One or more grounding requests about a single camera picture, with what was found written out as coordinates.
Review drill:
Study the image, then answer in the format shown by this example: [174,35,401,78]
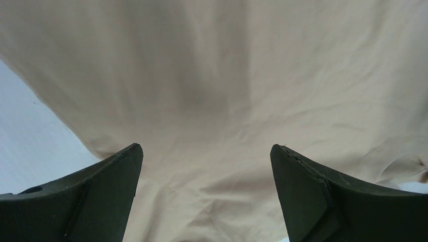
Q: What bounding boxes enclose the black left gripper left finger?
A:
[1,144,143,242]

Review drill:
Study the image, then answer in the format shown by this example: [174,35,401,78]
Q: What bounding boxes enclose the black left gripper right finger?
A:
[270,144,427,242]

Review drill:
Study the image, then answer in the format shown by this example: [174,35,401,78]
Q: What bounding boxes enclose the beige t shirt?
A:
[1,1,427,241]

